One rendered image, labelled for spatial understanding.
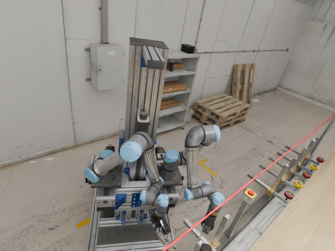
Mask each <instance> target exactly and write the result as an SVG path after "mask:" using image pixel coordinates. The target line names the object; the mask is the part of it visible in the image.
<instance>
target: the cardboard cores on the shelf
mask: <svg viewBox="0 0 335 251"><path fill-rule="evenodd" d="M169 67H170V63H167V67H166V69H169ZM173 68H174V69H177V68H183V64H182V63H180V62H175V63H174V66H173ZM185 90H187V86H186V84H181V82H178V81H169V82H164V87H163V94H166V93H172V92H178V91H185ZM179 105H180V102H176V98H172V99H167V100H161V107H160V110H163V109H167V108H171V107H175V106H179Z"/></svg>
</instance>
